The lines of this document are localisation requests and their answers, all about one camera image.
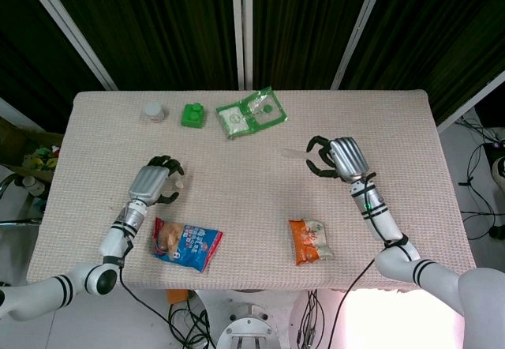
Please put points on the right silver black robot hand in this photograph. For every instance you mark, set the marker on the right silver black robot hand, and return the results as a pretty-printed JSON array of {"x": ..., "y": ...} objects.
[{"x": 349, "y": 157}]

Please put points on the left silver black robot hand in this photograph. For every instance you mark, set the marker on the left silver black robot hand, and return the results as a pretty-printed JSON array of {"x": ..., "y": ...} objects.
[{"x": 149, "y": 183}]

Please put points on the small clear tube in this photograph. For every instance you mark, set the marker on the small clear tube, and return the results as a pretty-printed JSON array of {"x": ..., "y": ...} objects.
[{"x": 294, "y": 153}]

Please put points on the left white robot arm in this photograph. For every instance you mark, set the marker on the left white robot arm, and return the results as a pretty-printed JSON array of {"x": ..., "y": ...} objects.
[{"x": 114, "y": 238}]

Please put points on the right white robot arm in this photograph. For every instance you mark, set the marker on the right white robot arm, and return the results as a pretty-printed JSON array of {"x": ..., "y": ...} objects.
[{"x": 388, "y": 222}]

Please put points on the small white lidded jar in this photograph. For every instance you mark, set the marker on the small white lidded jar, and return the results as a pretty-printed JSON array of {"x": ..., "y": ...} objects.
[{"x": 154, "y": 113}]

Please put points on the blue and red snack bag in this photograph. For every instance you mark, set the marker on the blue and red snack bag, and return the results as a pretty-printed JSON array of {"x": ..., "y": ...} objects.
[{"x": 193, "y": 246}]

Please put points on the green plastic building block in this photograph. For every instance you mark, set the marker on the green plastic building block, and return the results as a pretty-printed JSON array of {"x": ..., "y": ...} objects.
[{"x": 193, "y": 116}]

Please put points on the orange and white rice bag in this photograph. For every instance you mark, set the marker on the orange and white rice bag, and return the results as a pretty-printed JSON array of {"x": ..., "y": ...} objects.
[{"x": 309, "y": 242}]

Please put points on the beige waffle tablecloth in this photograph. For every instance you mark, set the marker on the beige waffle tablecloth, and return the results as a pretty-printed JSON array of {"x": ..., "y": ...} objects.
[{"x": 244, "y": 191}]

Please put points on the green and white packet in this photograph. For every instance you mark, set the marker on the green and white packet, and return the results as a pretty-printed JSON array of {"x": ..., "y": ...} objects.
[{"x": 236, "y": 120}]

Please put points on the small orange box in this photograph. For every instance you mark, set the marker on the small orange box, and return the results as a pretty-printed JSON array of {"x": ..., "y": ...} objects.
[{"x": 177, "y": 296}]

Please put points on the white plastic bottle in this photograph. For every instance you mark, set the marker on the white plastic bottle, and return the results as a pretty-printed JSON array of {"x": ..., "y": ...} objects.
[{"x": 32, "y": 184}]

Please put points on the cardboard box with toys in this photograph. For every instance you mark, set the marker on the cardboard box with toys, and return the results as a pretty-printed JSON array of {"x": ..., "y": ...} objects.
[{"x": 27, "y": 147}]

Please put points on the white robot torso base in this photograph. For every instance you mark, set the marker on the white robot torso base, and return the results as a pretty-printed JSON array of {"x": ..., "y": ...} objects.
[{"x": 244, "y": 325}]

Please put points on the white partition post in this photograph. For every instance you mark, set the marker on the white partition post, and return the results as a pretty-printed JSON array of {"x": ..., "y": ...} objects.
[
  {"x": 241, "y": 29},
  {"x": 469, "y": 104},
  {"x": 359, "y": 29},
  {"x": 71, "y": 29},
  {"x": 16, "y": 110}
]

